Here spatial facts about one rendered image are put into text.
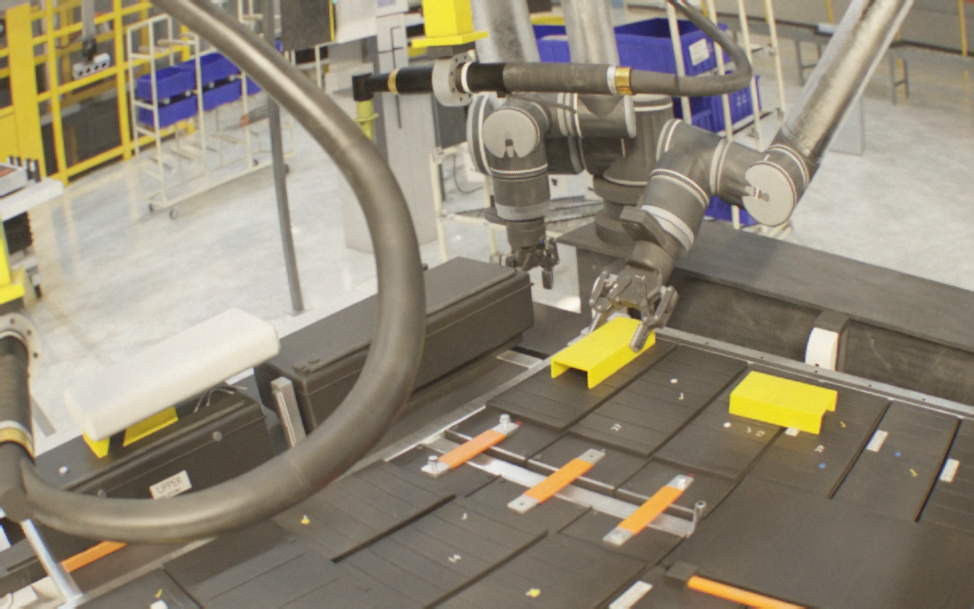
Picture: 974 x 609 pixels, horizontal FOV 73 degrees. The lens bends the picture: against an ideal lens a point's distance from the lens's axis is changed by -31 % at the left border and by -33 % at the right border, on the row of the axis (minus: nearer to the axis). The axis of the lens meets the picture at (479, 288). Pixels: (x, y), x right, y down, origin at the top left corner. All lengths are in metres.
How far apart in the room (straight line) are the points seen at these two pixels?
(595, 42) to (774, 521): 1.16
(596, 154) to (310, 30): 1.72
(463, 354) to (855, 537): 0.74
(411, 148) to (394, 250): 4.32
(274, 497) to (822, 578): 0.59
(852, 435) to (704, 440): 0.23
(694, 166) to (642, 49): 2.08
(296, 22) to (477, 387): 2.36
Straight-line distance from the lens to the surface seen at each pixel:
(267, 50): 0.66
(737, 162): 1.41
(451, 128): 5.75
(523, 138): 1.74
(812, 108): 1.51
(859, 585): 0.87
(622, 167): 2.04
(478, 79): 1.25
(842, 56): 1.48
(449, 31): 1.25
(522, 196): 1.78
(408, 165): 4.89
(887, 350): 1.77
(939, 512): 1.01
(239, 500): 0.48
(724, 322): 1.96
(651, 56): 3.46
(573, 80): 1.19
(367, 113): 1.37
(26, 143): 10.44
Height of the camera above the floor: 1.61
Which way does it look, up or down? 21 degrees down
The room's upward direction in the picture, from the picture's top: 6 degrees counter-clockwise
